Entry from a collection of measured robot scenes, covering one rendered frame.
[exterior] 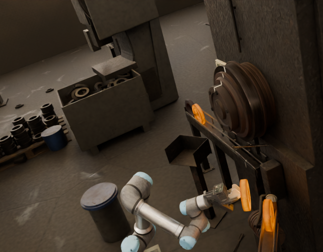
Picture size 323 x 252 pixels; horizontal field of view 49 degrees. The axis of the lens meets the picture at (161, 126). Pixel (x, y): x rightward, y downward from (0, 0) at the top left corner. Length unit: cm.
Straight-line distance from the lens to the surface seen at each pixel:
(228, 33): 220
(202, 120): 298
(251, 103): 188
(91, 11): 432
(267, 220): 183
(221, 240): 283
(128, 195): 193
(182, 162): 265
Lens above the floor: 202
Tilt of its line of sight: 26 degrees down
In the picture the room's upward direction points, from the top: 19 degrees counter-clockwise
